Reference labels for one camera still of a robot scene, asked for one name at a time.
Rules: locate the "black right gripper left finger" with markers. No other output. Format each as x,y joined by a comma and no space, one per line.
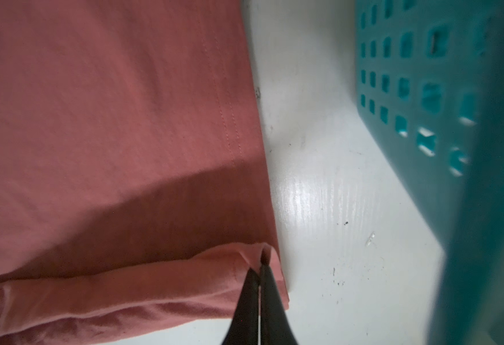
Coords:
244,326

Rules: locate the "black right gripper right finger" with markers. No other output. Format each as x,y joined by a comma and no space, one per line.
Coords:
274,326

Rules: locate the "maroon red garment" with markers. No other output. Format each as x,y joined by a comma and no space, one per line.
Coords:
134,191

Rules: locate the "teal plastic basket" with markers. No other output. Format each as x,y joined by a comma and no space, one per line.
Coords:
431,93

